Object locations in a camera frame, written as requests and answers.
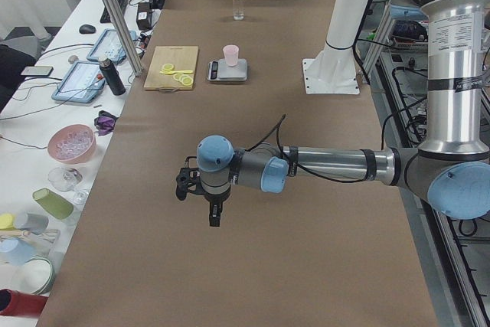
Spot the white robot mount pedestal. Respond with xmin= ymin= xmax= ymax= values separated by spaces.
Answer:
xmin=303 ymin=0 xmax=369 ymax=95

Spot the black keyboard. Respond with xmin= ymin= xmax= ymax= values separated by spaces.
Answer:
xmin=100 ymin=0 xmax=132 ymax=24

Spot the teach pendant tablet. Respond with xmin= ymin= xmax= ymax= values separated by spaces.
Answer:
xmin=51 ymin=60 xmax=105 ymax=103
xmin=87 ymin=28 xmax=126 ymax=64

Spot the white green rimmed bowl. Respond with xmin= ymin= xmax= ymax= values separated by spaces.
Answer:
xmin=11 ymin=257 xmax=55 ymax=295

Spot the purple cloth bundle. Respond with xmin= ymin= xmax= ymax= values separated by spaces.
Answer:
xmin=94 ymin=110 xmax=118 ymax=136

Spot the glass sauce bottle metal spout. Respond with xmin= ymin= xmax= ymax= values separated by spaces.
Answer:
xmin=233 ymin=0 xmax=244 ymax=21

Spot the black computer mouse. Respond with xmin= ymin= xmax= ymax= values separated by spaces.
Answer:
xmin=79 ymin=24 xmax=96 ymax=34

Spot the black thermos bottle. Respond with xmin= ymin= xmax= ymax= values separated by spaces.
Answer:
xmin=98 ymin=55 xmax=126 ymax=96

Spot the black power adapter box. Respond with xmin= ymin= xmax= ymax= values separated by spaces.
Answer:
xmin=136 ymin=2 xmax=153 ymax=31

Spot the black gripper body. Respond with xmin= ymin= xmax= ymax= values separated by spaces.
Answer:
xmin=201 ymin=179 xmax=231 ymax=203

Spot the grey plastic cup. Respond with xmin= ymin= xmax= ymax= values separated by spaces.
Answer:
xmin=14 ymin=212 xmax=49 ymax=235

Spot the black smartphone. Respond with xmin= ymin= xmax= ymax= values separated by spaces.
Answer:
xmin=21 ymin=66 xmax=54 ymax=77

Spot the yellow plastic knife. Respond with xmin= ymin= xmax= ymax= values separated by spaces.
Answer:
xmin=159 ymin=70 xmax=194 ymax=75

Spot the aluminium frame post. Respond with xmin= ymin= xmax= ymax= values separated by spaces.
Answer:
xmin=103 ymin=0 xmax=143 ymax=77

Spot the far teach pendant tablet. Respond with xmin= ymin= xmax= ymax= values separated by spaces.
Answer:
xmin=87 ymin=28 xmax=126 ymax=64

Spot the pink bowl with ice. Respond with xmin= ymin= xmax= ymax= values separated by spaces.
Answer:
xmin=47 ymin=124 xmax=96 ymax=165

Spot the silver digital kitchen scale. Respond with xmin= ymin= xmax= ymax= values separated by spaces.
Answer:
xmin=207 ymin=58 xmax=248 ymax=83

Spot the pink plastic cup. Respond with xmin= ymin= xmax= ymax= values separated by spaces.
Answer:
xmin=223 ymin=44 xmax=240 ymax=67

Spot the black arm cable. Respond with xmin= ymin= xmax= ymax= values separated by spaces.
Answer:
xmin=244 ymin=113 xmax=372 ymax=185

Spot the green plastic cup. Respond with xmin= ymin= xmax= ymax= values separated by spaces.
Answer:
xmin=32 ymin=188 xmax=74 ymax=220

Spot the wooden cutting board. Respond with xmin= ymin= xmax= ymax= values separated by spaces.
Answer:
xmin=143 ymin=46 xmax=199 ymax=91

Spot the light blue plastic cup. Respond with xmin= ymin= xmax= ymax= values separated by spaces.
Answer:
xmin=1 ymin=237 xmax=37 ymax=266

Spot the red cup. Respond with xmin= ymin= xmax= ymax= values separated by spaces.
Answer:
xmin=1 ymin=289 xmax=48 ymax=318

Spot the near teach pendant tablet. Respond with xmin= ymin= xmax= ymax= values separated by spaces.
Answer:
xmin=51 ymin=60 xmax=105 ymax=103

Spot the yellow plastic cup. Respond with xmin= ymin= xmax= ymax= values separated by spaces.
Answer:
xmin=0 ymin=213 xmax=15 ymax=231

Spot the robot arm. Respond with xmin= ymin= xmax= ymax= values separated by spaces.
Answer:
xmin=176 ymin=0 xmax=489 ymax=227

